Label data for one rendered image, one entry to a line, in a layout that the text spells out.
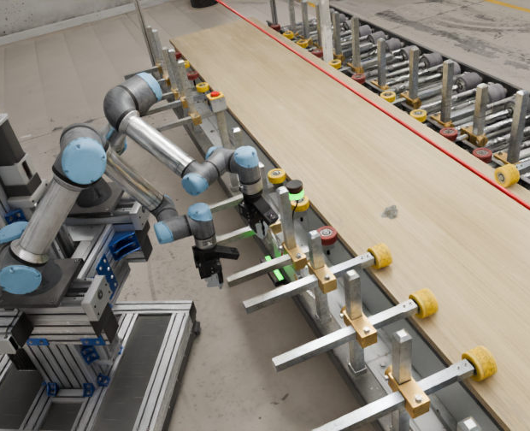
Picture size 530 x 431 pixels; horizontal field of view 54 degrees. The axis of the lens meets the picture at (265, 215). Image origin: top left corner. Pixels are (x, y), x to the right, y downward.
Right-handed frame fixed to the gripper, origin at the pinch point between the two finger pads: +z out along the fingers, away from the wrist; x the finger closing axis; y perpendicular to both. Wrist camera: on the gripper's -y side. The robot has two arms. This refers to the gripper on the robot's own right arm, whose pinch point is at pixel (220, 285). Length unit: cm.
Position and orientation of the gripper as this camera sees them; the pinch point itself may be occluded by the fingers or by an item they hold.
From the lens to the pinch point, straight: 194.8
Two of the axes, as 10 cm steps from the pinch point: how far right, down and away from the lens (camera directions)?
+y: -9.3, 2.9, -2.4
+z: 1.1, 8.2, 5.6
